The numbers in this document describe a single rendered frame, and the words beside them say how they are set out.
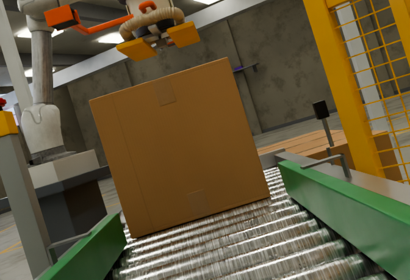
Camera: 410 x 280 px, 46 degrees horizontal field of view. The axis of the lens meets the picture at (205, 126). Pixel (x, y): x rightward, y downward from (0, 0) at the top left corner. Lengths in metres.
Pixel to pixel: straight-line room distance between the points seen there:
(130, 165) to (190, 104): 0.23
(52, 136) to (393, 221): 1.94
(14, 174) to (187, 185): 0.50
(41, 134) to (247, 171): 1.22
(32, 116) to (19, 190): 0.90
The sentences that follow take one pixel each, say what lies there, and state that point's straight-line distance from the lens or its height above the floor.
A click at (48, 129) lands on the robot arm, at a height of 0.99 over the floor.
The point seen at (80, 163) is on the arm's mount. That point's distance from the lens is 2.32.
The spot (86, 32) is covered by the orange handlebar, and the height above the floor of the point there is 1.26.
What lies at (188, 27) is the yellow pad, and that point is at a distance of 1.75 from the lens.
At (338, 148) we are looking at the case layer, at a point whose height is 0.53.
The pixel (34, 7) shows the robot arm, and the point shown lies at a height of 1.57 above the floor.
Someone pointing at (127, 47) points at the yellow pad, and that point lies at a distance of 1.78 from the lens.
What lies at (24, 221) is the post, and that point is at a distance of 1.49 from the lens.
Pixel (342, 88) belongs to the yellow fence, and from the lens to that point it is 1.24.
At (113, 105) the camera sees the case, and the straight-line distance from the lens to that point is 1.35.
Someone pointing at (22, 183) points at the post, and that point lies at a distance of 1.48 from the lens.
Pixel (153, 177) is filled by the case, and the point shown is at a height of 0.70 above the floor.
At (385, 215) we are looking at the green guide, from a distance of 0.55.
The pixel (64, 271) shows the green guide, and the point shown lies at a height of 0.63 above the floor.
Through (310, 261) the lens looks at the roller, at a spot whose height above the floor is 0.54.
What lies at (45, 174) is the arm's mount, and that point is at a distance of 2.23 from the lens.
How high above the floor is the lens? 0.78
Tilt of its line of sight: level
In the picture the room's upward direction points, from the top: 17 degrees counter-clockwise
